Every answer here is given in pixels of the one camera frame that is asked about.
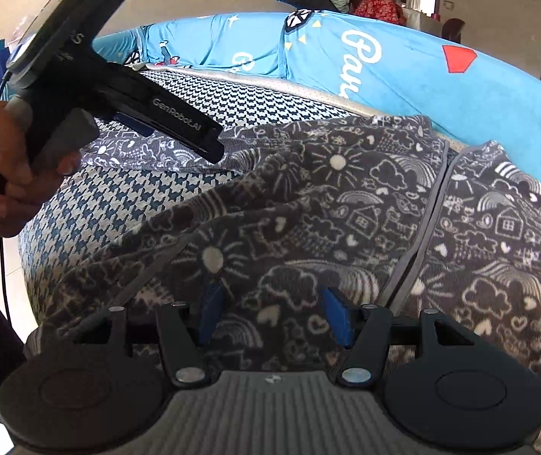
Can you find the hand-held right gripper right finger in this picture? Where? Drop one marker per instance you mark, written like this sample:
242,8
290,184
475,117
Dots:
337,317

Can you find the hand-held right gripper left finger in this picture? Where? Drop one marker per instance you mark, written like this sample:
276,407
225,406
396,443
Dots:
211,310

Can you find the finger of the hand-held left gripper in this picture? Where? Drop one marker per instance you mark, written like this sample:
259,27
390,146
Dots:
133,124
206,149

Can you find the grey patterned fleece garment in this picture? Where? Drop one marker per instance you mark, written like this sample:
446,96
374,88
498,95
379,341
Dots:
346,199

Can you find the houndstooth sofa seat cover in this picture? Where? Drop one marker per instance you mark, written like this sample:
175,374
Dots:
109,199

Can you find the blue printed sofa blanket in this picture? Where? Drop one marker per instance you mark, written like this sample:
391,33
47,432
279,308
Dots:
394,85

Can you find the brown wooden chair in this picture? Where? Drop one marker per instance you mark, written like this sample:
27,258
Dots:
453,31

